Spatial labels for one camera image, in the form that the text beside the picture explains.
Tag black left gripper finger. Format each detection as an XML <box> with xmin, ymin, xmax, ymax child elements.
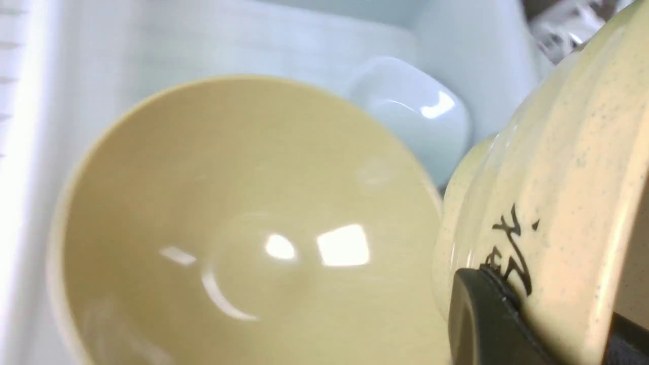
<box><xmin>448</xmin><ymin>268</ymin><xmax>558</xmax><ymax>364</ymax></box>

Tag tan noodle bowl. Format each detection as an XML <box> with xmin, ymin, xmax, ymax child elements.
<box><xmin>432</xmin><ymin>1</ymin><xmax>648</xmax><ymax>364</ymax></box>

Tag top tan stacked bowl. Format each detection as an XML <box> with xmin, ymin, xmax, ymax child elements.
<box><xmin>47</xmin><ymin>76</ymin><xmax>451</xmax><ymax>364</ymax></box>

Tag top white stacked dish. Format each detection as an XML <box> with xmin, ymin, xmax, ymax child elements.
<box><xmin>342</xmin><ymin>56</ymin><xmax>473</xmax><ymax>188</ymax></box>

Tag brown plastic spoon bin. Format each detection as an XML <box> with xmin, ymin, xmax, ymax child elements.
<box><xmin>523</xmin><ymin>1</ymin><xmax>633</xmax><ymax>65</ymax></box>

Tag large white plastic tub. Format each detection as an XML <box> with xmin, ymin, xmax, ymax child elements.
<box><xmin>2</xmin><ymin>1</ymin><xmax>552</xmax><ymax>364</ymax></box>

